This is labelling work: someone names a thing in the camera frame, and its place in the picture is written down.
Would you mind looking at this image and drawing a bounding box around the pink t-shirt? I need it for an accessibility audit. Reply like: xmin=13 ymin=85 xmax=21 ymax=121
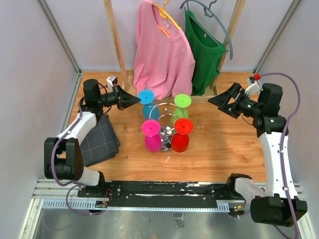
xmin=133 ymin=0 xmax=195 ymax=100

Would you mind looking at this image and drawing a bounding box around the pink wine glass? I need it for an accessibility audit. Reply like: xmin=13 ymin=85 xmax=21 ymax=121
xmin=142 ymin=119 xmax=162 ymax=152

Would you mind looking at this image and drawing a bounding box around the red wine glass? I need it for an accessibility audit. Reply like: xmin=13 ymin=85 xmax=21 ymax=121
xmin=171 ymin=118 xmax=193 ymax=152

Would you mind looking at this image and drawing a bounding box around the green tank top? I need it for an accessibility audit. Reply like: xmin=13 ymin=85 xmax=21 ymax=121
xmin=184 ymin=10 xmax=226 ymax=96

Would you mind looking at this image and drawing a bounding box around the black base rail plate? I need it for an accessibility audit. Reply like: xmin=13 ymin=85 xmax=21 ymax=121
xmin=77 ymin=181 xmax=245 ymax=210

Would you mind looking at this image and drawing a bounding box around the blue wine glass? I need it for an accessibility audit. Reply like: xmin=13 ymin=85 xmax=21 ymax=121
xmin=138 ymin=90 xmax=160 ymax=120

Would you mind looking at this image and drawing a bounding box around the green wine glass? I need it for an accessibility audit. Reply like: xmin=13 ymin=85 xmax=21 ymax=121
xmin=172 ymin=94 xmax=191 ymax=124

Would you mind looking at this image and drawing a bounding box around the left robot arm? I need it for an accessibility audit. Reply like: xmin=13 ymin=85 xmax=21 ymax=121
xmin=44 ymin=76 xmax=141 ymax=197

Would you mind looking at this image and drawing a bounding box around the orange clothes hanger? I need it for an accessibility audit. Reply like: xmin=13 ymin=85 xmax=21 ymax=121
xmin=152 ymin=0 xmax=181 ymax=40

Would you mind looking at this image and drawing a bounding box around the wooden clothes rack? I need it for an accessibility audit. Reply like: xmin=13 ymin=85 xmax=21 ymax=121
xmin=104 ymin=0 xmax=246 ymax=103

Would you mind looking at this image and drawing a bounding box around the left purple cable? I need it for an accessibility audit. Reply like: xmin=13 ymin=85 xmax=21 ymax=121
xmin=49 ymin=97 xmax=110 ymax=216

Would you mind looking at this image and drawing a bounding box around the dark grey checked cloth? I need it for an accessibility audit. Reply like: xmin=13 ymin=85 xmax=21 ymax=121
xmin=80 ymin=115 xmax=120 ymax=167

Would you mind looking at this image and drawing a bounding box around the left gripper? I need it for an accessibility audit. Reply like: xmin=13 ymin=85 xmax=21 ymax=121
xmin=97 ymin=84 xmax=141 ymax=111

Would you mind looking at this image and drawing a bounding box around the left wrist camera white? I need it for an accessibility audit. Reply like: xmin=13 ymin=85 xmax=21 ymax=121
xmin=106 ymin=76 xmax=118 ymax=89

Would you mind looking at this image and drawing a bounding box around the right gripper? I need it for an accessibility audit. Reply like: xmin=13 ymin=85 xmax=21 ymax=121
xmin=208 ymin=83 xmax=262 ymax=119

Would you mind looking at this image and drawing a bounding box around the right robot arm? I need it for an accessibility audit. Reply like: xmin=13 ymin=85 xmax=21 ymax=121
xmin=208 ymin=83 xmax=308 ymax=227

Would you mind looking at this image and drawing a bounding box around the grey slotted cable duct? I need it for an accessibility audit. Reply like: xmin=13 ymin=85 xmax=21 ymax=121
xmin=41 ymin=199 xmax=230 ymax=213

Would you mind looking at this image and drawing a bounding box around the chrome wine glass rack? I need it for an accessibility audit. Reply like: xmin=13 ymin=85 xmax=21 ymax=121
xmin=148 ymin=103 xmax=188 ymax=152

